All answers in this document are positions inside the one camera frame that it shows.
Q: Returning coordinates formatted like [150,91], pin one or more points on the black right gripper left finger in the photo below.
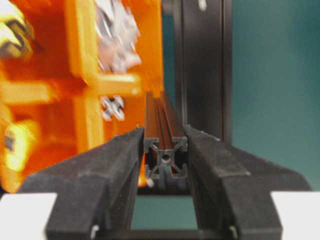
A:
[94,188]

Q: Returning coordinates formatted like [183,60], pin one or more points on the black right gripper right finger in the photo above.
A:
[231,188]

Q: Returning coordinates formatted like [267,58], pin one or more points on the black aluminium frame profile front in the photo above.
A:
[165,143]

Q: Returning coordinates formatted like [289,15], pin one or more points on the black aluminium frame profile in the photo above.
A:
[112,108]
[165,143]

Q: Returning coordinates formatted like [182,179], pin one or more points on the orange container rack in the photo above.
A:
[61,83]

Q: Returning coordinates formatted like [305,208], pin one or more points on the black rack stand right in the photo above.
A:
[203,71]

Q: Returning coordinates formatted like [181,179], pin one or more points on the yellow utility knife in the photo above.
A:
[20,139]

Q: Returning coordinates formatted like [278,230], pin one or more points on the silver corner brackets pile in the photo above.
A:
[117,35]

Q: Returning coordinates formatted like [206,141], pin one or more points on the green cutting mat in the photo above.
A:
[276,82]

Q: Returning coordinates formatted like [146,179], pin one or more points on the yellow black screwdriver right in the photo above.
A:
[15,32]

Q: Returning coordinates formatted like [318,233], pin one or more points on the black aluminium frame profile rear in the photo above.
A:
[112,108]

